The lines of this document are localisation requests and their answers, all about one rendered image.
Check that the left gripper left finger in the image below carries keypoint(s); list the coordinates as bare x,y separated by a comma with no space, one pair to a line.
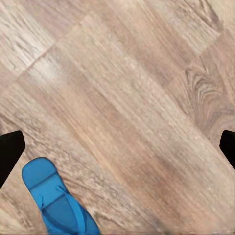
12,145

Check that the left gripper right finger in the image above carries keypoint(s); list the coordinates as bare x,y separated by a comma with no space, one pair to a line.
227,146

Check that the sandal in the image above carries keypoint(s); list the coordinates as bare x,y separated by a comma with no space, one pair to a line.
60,211

